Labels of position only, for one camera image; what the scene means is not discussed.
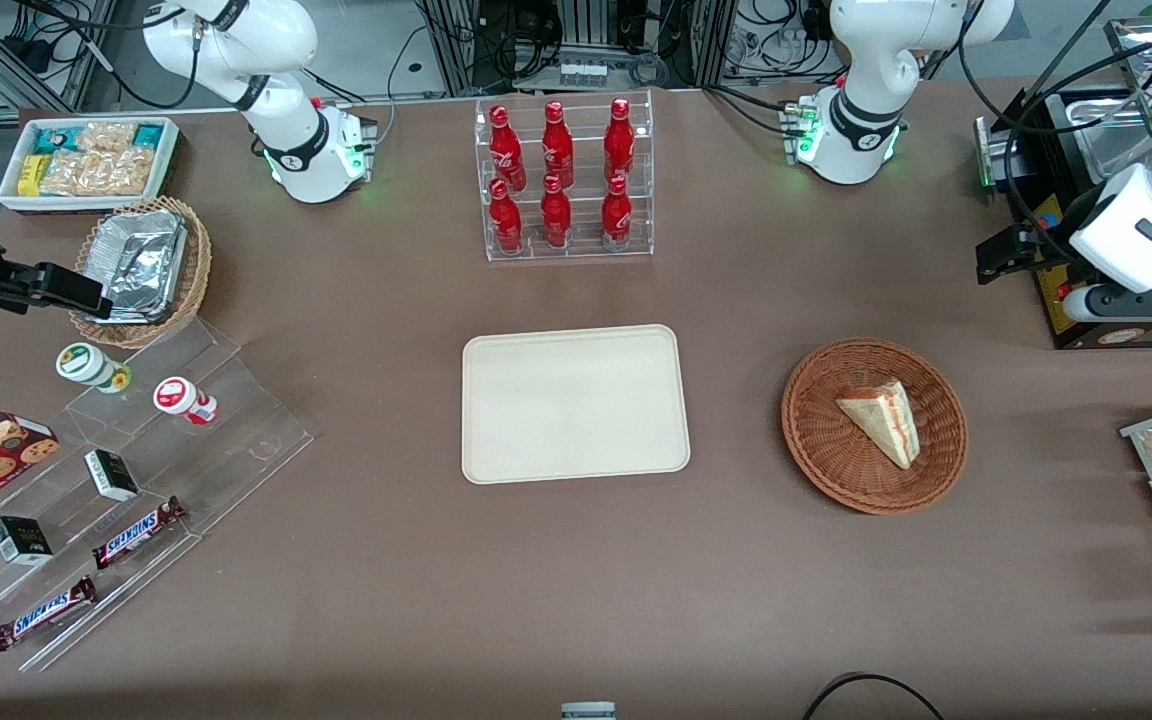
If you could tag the triangular sandwich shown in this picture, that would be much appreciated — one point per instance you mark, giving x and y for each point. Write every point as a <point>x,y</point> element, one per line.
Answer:
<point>886,420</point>

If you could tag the light tan wicker basket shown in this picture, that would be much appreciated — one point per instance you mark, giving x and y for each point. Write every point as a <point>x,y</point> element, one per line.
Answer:
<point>198,260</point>

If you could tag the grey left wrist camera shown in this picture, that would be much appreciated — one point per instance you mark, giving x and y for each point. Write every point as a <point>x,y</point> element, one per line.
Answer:
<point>1126,303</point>

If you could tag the brown snickers bar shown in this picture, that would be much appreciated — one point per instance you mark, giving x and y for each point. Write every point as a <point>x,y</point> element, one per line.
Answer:
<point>136,533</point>
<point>41,615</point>

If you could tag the clear cracker pack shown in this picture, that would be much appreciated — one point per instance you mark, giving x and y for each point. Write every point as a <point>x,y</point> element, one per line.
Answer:
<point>71,173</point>
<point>128,170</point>
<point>106,136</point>

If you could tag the beige plastic tray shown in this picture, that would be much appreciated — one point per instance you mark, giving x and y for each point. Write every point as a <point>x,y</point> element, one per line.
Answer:
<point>576,405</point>

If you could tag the clear acrylic bottle rack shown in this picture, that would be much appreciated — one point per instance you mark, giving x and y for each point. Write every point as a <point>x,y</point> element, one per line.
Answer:
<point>581,215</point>

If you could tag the black hot food warmer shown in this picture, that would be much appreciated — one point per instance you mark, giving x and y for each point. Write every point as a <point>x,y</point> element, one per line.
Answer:
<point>1056,310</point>

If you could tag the metal equipment frame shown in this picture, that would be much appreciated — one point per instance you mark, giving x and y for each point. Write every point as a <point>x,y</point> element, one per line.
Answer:
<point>586,25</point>

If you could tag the red cola bottle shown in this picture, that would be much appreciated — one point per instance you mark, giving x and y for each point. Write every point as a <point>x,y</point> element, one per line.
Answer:
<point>556,215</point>
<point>506,150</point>
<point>617,215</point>
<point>557,145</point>
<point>506,220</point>
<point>619,140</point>

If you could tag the yellow snack pack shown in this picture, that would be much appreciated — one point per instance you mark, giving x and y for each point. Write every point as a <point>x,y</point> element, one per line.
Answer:
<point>32,175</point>

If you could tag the clear acrylic stepped display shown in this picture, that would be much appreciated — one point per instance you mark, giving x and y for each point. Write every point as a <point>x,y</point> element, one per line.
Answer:
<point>236,440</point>

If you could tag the white rectangular snack bin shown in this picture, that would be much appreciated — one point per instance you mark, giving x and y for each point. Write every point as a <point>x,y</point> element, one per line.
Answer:
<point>168,150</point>

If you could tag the small black carton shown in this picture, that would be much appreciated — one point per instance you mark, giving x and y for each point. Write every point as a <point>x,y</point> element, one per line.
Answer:
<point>21,540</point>
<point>111,475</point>

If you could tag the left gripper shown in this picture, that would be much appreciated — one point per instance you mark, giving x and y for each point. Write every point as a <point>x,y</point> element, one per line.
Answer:
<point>1034,249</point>

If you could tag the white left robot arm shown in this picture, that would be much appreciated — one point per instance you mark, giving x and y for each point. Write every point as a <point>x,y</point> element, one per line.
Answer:
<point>856,130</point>

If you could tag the brown round wicker basket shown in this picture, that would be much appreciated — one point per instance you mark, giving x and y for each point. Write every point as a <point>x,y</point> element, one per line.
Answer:
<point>826,440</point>

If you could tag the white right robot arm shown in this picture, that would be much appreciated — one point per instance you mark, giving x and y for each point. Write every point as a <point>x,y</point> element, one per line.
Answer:
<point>296,150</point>

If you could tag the red lid yogurt bottle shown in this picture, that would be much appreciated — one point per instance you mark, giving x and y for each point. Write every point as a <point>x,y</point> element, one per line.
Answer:
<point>181,398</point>

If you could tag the steel warmer pan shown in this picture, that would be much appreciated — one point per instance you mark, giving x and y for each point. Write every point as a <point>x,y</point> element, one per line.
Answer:
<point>1101,135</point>

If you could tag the teal snack pack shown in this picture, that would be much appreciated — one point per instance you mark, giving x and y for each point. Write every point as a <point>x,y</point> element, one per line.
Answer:
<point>148,136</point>
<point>56,140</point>

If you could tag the green lid yogurt bottle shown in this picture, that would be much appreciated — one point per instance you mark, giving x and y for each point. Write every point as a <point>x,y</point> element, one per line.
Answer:
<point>86,365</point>

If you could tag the silver foil container stack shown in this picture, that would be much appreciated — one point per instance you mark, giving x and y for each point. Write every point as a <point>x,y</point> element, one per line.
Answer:
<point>141,260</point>

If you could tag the small grey device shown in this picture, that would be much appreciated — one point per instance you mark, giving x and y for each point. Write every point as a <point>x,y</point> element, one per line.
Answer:
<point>588,711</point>

